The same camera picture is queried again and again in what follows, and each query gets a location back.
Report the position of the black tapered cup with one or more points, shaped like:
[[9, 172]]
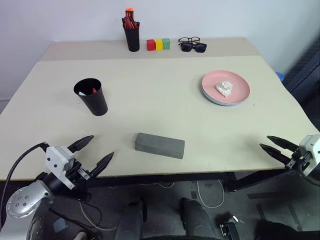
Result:
[[96, 105]]

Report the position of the small grey floor box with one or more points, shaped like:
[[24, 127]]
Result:
[[60, 224]]

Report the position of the black cup full of markers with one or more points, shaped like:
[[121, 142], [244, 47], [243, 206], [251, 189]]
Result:
[[133, 40]]

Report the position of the orange capped marker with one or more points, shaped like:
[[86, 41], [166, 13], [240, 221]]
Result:
[[130, 13]]

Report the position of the yellow block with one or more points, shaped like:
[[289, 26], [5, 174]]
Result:
[[159, 45]]

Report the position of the black sunglasses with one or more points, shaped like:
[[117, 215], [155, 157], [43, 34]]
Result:
[[187, 47]]

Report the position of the grey glasses case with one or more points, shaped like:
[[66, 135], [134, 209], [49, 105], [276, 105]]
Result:
[[160, 145]]

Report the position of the blue plate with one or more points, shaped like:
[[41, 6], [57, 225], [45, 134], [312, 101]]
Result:
[[220, 103]]

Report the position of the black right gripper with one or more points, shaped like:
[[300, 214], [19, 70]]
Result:
[[298, 161]]

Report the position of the red black marker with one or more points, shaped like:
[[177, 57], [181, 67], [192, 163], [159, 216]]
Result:
[[134, 24], [125, 22], [94, 90]]

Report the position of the black clamp with white tag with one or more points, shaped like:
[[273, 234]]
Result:
[[228, 228]]

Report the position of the brown frame clear glasses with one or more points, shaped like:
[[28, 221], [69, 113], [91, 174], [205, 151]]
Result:
[[181, 40]]

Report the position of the dark rounded shape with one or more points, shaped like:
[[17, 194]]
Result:
[[196, 220], [131, 220]]

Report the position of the blue round object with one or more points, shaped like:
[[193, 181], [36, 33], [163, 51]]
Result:
[[280, 76]]

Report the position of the green block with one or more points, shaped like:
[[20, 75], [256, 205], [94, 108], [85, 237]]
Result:
[[166, 44]]

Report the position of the pink plate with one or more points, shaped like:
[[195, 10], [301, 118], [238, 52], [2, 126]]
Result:
[[212, 82]]

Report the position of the white crumpled paper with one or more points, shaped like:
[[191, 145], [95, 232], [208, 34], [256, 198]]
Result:
[[224, 88]]

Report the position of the red block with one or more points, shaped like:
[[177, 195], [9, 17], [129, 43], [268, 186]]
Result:
[[150, 45]]

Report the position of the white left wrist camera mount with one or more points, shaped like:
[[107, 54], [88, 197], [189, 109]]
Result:
[[56, 157]]

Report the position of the black table frame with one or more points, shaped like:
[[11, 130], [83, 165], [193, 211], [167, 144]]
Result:
[[175, 177]]

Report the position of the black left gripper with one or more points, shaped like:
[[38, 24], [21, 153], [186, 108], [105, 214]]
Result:
[[80, 172]]

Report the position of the dark ribbed object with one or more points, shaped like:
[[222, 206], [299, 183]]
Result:
[[306, 77]]

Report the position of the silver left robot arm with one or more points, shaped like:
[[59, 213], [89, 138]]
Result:
[[25, 200]]

